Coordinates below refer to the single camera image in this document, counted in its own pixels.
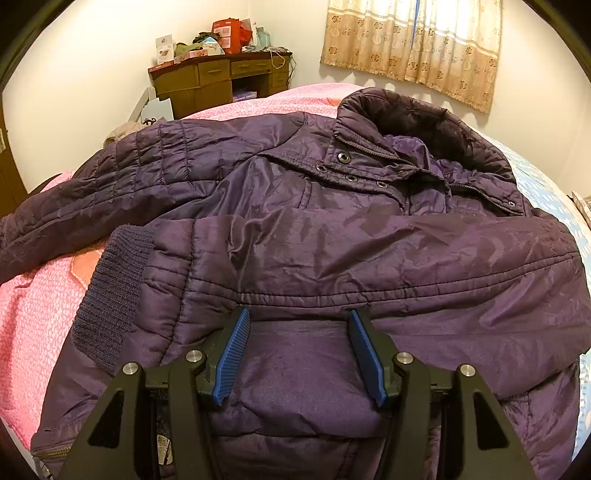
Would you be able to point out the purple quilted jacket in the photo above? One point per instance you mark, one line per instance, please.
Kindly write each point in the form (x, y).
(351, 240)

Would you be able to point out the brown wooden cabinet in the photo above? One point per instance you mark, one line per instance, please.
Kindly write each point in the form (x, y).
(217, 78)

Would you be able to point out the red gift box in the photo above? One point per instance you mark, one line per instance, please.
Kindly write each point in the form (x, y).
(231, 34)

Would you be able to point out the beige cloth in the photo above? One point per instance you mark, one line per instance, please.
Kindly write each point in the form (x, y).
(121, 134)

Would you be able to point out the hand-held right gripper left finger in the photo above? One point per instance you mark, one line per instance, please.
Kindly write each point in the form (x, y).
(233, 355)

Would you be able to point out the blue dotted bed sheet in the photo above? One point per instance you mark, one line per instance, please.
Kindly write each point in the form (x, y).
(551, 194)

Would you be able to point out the pink bed blanket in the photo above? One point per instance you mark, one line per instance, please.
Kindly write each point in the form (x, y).
(37, 323)

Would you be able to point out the white printed card box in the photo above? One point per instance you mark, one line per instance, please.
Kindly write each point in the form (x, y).
(165, 50)

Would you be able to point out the dark wooden door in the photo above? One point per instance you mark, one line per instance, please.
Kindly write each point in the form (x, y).
(10, 175)

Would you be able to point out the white paper bag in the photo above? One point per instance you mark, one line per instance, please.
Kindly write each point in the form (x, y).
(157, 107)

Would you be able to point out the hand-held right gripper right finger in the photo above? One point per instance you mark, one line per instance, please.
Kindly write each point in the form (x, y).
(367, 357)

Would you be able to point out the heap of assorted packages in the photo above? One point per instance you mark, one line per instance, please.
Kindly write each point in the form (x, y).
(217, 44)

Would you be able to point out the beige patterned curtain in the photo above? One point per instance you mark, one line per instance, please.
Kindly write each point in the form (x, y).
(415, 46)

